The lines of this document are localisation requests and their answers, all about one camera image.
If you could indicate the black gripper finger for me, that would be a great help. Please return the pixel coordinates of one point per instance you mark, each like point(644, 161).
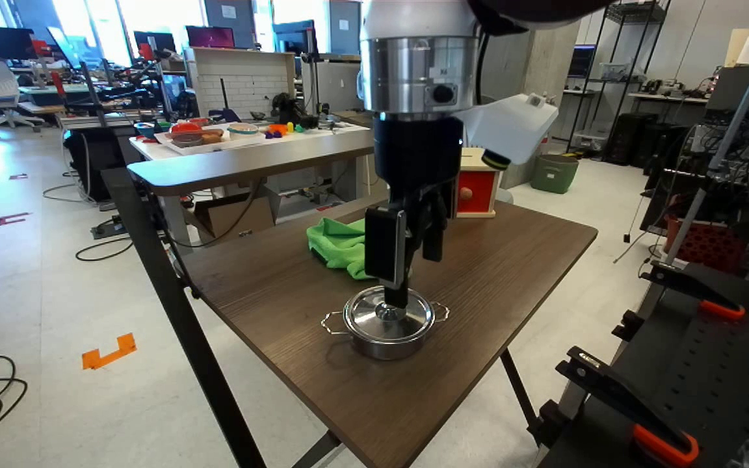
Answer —
point(386, 247)
point(436, 225)

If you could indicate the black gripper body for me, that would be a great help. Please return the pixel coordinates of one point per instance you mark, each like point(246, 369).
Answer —
point(417, 152)

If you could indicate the silver pot lid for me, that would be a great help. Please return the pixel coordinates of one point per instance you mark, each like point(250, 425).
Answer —
point(364, 316)

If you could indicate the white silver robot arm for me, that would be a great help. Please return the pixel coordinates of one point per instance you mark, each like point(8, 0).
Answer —
point(417, 60)

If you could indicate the small silver pot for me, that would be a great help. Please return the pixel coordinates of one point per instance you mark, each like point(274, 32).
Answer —
point(389, 348)

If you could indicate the green cloth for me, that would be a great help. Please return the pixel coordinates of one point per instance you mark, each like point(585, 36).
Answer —
point(339, 247)

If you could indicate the wooden box red drawer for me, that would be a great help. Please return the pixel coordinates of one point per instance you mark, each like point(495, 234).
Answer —
point(476, 194)

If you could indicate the white work table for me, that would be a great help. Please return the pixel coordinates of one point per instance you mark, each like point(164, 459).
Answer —
point(306, 136)

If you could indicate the green plastic bin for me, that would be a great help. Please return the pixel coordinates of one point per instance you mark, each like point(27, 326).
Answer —
point(554, 171)

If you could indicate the cardboard box under desk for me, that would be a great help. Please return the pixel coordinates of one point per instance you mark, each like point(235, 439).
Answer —
point(235, 217)

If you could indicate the dark computer monitor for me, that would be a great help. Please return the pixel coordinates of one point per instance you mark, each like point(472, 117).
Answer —
point(211, 36)
point(153, 45)
point(1, 41)
point(295, 36)

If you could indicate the white pegboard panel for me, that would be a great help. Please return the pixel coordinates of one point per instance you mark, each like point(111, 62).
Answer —
point(246, 80)

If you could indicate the black slanted desk leg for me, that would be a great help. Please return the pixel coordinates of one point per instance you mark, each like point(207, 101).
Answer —
point(176, 301)

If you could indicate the red orange toy pile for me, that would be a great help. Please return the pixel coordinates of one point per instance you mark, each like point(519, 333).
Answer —
point(192, 134)

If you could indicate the black metal shelf rack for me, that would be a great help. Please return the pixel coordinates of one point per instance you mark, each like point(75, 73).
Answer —
point(644, 10)

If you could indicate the red crate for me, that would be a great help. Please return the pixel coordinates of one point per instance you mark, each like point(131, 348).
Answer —
point(714, 247)

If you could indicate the grey slanted metal pole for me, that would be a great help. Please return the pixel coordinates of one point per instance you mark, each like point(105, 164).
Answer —
point(732, 131)

